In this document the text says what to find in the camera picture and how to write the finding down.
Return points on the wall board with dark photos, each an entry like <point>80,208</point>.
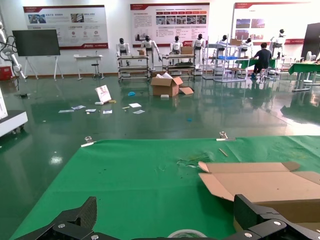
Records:
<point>275,15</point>

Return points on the white foam block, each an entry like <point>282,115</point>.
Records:
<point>164,96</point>

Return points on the black display on white stand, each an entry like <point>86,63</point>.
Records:
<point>36,42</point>

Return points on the green covered table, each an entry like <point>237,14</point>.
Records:
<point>243,63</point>
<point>305,67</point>

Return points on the white desk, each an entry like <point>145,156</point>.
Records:
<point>87,57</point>

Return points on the tall metal shelf frame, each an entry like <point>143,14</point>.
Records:
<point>212,45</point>

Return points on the small white device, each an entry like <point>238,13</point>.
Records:
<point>310,55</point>

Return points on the small white box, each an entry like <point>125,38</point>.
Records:
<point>99,102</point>

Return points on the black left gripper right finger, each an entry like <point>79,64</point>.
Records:
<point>246,212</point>

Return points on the paper sheet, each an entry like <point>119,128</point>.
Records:
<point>135,105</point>
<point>90,110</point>
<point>66,111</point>
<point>107,111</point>
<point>138,111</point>
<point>78,107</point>

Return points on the red box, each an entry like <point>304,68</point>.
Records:
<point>5,73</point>

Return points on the thin wooden stick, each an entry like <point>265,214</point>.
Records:
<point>223,152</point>

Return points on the tall black panel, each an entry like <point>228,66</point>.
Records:
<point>312,40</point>

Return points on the small blue scrap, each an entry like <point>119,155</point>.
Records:
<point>189,119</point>

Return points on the metal rack cart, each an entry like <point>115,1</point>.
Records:
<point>132,57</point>
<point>178,56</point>

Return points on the silver binder clip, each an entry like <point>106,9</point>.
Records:
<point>88,143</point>
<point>223,135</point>

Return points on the small cardboard box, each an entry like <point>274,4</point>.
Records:
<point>141,52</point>

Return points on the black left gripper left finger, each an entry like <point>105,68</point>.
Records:
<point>90,212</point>

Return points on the blue tray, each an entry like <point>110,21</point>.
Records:
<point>226,58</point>

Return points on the green table cloth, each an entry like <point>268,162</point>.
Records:
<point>137,180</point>

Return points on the small black floor object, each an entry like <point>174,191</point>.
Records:
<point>24,95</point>

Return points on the seated person in dark shirt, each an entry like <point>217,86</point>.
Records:
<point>263,56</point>

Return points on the medium cardboard box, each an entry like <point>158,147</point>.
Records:
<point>187,50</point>
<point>236,41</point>

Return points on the small yellow block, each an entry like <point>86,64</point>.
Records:
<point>112,101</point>

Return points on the white wheeled machine base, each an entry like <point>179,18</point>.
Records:
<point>12,120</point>

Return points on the wall board with round icons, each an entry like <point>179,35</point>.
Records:
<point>63,27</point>

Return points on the large open cardboard box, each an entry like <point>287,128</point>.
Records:
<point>163,87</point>

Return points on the clear tape roll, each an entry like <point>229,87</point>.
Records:
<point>187,230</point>

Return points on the wall board with photo row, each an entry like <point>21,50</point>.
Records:
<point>173,15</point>

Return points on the chrome legged stool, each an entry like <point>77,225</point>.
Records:
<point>263,73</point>

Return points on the short yellow stick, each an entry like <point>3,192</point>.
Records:
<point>125,107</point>

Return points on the black stool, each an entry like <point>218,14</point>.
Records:
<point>95,65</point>

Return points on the open brown cardboard box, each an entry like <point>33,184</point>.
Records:
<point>262,185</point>

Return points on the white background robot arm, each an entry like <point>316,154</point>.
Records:
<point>16,65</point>

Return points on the flat cardboard piece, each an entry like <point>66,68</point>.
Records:
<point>186,90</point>

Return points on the blue shoe cover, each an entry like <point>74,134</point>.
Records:
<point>131,94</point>

